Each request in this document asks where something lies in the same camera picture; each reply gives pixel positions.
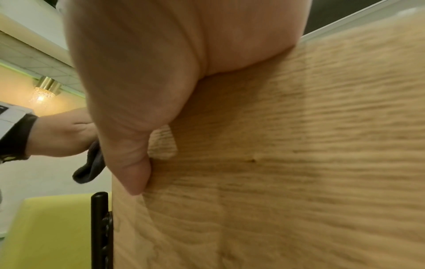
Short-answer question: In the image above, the dark grey cleaning cloth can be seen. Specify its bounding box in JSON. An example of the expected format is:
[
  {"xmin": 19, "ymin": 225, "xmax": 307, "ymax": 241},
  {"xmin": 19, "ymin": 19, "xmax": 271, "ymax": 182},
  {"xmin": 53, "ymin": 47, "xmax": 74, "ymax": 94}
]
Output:
[{"xmin": 72, "ymin": 140, "xmax": 112, "ymax": 185}]

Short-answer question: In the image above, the wooden chair with orange seat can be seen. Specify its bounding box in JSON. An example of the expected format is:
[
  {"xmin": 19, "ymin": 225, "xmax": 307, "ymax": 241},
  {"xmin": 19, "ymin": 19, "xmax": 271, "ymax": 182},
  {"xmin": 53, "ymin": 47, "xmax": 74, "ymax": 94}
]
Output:
[{"xmin": 91, "ymin": 11, "xmax": 425, "ymax": 269}]

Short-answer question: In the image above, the white tag wrist band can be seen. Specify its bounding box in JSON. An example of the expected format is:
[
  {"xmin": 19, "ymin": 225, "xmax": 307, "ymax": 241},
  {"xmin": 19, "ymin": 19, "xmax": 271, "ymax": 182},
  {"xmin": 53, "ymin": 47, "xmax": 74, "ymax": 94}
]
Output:
[{"xmin": 0, "ymin": 104, "xmax": 38, "ymax": 164}]

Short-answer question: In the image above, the green upholstered bench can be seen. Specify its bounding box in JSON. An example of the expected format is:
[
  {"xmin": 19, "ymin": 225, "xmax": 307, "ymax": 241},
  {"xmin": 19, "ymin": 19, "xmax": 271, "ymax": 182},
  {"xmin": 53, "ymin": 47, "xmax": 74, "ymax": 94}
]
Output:
[{"xmin": 0, "ymin": 193, "xmax": 97, "ymax": 269}]

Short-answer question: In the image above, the person's right hand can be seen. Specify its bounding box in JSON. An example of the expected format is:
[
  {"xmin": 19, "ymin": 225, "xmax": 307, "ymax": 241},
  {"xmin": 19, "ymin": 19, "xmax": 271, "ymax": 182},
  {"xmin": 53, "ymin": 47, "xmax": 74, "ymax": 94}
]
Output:
[{"xmin": 62, "ymin": 0, "xmax": 313, "ymax": 196}]

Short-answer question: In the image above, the person's left hand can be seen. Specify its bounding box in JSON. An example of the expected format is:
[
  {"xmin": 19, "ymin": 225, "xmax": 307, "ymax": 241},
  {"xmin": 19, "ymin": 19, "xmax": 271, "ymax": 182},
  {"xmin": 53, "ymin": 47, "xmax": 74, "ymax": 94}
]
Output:
[{"xmin": 24, "ymin": 107, "xmax": 100, "ymax": 158}]

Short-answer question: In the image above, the glass ceiling lamp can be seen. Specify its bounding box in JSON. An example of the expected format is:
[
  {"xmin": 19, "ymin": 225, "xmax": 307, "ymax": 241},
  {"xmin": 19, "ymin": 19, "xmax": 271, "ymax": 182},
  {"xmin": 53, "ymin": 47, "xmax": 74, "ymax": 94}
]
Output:
[{"xmin": 28, "ymin": 76, "xmax": 62, "ymax": 105}]

